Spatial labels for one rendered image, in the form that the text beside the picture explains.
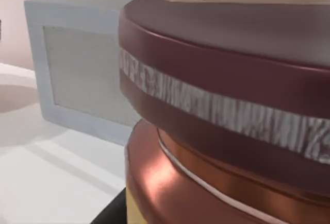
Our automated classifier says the pale microwave oven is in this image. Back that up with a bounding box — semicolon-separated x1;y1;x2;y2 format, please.
23;0;158;147

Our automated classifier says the brown jar with maroon lid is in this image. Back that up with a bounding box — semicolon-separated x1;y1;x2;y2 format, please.
118;0;330;224

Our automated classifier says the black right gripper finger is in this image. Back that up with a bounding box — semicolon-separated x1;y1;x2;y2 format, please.
92;189;127;224

